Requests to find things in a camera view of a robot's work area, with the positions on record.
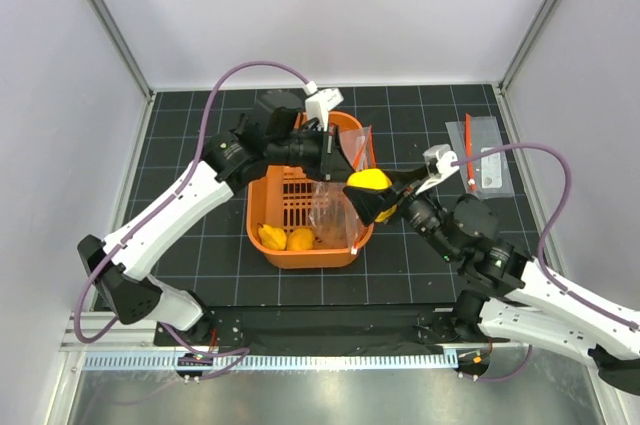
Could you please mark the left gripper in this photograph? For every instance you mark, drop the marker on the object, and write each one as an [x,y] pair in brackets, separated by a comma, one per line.
[341,165]

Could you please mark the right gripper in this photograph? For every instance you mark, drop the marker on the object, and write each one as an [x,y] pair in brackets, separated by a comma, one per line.
[368,202]

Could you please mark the yellow toy pepper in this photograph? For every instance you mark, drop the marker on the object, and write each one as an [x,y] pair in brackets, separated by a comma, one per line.
[372,178]

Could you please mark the clear zip bag orange zipper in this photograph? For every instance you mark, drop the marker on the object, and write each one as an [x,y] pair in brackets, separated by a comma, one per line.
[332,216]

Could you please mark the orange plastic basket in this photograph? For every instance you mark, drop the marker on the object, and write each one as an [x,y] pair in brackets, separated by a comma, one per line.
[283,199]

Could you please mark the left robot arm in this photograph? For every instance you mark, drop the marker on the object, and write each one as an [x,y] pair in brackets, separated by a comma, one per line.
[120,265]

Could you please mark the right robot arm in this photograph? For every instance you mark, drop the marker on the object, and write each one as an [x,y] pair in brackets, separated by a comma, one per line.
[511,294]

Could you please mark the orange toy fruit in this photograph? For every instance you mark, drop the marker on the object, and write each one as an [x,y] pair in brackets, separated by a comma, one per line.
[301,239]

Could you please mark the yellow toy squash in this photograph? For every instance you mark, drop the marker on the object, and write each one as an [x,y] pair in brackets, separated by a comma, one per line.
[272,238]

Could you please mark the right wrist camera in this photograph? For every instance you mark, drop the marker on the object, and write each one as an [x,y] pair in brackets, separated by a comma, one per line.
[440,166]

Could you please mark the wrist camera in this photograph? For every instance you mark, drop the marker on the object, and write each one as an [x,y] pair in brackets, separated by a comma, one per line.
[320,102]
[440,166]

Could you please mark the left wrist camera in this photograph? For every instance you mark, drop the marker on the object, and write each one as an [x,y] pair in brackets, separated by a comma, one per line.
[320,102]

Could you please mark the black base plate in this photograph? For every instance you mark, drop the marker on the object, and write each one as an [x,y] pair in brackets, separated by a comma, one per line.
[341,330]

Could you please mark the slotted cable duct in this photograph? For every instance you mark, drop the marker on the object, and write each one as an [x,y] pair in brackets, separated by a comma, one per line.
[176,360]

